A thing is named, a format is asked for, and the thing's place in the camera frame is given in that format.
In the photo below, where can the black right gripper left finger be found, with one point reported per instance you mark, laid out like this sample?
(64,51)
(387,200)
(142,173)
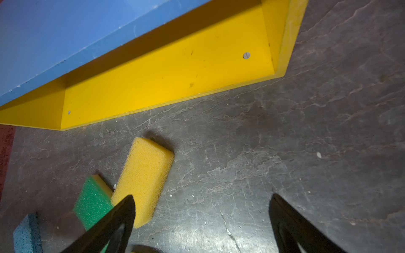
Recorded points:
(111,233)

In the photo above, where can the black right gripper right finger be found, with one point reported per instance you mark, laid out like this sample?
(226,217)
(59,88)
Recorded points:
(293,232)

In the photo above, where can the plain yellow foam sponge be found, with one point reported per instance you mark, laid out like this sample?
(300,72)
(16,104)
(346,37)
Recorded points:
(144,175)

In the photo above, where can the yellow shelf with coloured boards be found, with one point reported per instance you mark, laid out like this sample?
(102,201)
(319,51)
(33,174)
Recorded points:
(67,64)

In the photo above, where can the green scourer yellow sponge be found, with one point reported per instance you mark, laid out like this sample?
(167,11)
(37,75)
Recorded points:
(94,201)

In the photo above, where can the blue cellulose sponge near rail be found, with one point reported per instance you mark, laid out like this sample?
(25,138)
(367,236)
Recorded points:
(26,236)

